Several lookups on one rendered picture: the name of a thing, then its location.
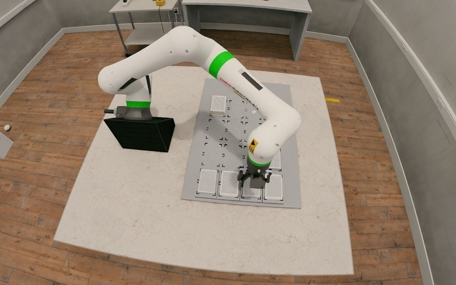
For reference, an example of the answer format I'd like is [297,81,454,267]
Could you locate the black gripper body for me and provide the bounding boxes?
[246,167,266,176]

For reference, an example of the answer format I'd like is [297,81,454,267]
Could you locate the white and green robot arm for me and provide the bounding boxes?
[98,26,301,173]

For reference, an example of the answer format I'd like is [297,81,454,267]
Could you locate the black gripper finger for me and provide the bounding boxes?
[237,167,252,187]
[260,169,272,184]

